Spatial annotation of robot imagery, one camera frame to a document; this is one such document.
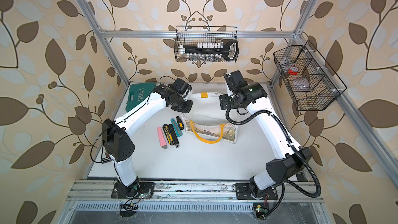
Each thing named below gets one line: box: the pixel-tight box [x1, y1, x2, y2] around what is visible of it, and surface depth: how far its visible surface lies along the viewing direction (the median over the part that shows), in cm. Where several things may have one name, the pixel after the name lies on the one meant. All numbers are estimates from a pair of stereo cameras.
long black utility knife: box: [167, 123, 180, 149], surface depth 95 cm
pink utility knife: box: [156, 126, 168, 149], surface depth 93 cm
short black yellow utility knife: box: [175, 115, 185, 131], surface depth 100 cm
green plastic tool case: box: [125, 81, 156, 113], surface depth 110 cm
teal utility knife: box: [170, 118, 183, 138], surface depth 97 cm
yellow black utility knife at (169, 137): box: [162, 123, 175, 146], surface depth 95 cm
